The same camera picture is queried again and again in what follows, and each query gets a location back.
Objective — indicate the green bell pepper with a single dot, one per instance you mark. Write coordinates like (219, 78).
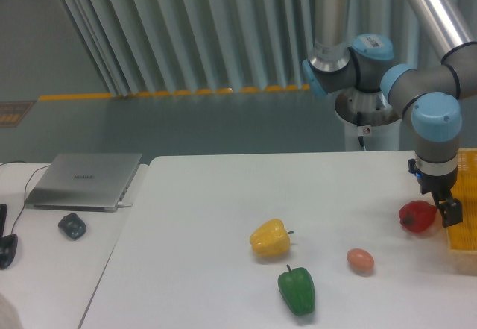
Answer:
(297, 289)

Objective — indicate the black device with stand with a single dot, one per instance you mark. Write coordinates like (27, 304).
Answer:
(8, 242)

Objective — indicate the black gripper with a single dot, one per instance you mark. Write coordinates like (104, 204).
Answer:
(439, 179)

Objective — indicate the yellow bell pepper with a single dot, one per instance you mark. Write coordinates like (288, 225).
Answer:
(270, 239)

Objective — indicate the red bell pepper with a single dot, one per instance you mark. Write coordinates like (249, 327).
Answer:
(417, 216)

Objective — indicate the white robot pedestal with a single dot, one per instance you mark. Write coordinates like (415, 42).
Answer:
(370, 123)

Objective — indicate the white folding partition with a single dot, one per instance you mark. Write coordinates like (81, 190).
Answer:
(196, 46)

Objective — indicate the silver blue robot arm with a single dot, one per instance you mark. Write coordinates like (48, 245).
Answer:
(427, 101)

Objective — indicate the yellow plastic basket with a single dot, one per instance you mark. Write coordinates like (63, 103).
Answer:
(462, 237)

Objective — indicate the brown egg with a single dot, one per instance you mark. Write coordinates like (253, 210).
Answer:
(360, 260)

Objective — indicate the silver laptop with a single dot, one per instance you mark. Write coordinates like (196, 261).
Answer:
(91, 182)

